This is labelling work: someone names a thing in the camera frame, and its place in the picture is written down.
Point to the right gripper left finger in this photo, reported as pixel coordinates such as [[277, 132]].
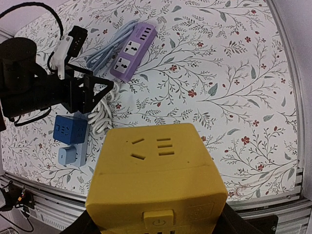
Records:
[[83, 225]]

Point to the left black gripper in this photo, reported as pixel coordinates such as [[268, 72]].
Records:
[[77, 89]]

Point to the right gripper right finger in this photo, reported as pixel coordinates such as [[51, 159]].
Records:
[[230, 222]]

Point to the blue cube socket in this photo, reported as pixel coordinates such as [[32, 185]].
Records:
[[70, 130]]

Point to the grey-blue power strip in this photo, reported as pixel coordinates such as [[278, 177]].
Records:
[[81, 132]]

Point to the light blue plug adapter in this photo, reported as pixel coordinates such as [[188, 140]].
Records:
[[68, 155]]

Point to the yellow cube socket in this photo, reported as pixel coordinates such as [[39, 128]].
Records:
[[155, 180]]

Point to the purple power strip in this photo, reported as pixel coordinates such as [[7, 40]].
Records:
[[133, 51]]

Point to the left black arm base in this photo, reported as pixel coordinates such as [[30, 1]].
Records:
[[13, 196]]

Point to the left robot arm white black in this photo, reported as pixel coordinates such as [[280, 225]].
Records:
[[28, 91]]

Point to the floral patterned table mat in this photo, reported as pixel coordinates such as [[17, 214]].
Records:
[[218, 64]]

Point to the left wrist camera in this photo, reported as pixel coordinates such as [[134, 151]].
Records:
[[68, 47]]

